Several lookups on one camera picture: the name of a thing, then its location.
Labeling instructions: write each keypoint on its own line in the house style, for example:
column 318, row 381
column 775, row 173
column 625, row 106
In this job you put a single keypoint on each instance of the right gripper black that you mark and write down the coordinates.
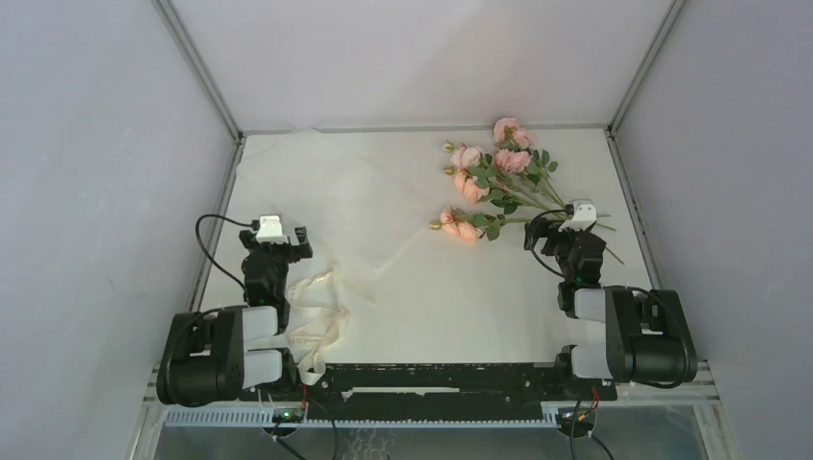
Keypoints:
column 535, row 230

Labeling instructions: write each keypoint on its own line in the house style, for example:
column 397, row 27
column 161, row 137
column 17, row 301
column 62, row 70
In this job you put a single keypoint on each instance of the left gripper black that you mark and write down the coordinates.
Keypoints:
column 294, row 252

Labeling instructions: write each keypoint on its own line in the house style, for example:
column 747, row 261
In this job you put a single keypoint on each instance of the translucent white wrapping paper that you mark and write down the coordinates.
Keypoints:
column 365, row 197

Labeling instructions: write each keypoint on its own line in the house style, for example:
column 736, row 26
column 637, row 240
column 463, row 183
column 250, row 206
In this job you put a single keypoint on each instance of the pink fake rose stem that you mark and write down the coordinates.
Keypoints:
column 472, row 227
column 509, row 157
column 506, row 191
column 509, row 129

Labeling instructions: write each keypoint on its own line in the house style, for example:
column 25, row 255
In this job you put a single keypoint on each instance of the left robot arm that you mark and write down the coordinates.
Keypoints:
column 211, row 356

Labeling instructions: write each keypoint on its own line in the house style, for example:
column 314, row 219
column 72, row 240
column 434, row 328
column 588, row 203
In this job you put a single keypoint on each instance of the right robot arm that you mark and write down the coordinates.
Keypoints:
column 646, row 337

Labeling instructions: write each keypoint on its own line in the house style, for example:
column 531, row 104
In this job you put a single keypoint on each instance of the cream printed ribbon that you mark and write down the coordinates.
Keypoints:
column 327, row 322

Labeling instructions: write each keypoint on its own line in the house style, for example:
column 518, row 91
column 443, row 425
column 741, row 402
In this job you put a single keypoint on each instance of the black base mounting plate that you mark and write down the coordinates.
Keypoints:
column 459, row 391

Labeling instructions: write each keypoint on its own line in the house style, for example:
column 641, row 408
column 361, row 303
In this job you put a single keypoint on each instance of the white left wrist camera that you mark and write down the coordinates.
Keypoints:
column 270, row 229

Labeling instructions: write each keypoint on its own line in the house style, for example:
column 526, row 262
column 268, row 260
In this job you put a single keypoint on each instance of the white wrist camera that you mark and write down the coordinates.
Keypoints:
column 270, row 229
column 581, row 216

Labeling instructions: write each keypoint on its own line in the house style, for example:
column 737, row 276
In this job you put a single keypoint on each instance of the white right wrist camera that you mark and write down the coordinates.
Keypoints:
column 581, row 216

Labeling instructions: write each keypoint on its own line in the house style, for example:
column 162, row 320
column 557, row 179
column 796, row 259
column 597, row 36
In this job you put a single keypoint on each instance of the white slotted cable duct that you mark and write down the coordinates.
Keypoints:
column 245, row 416

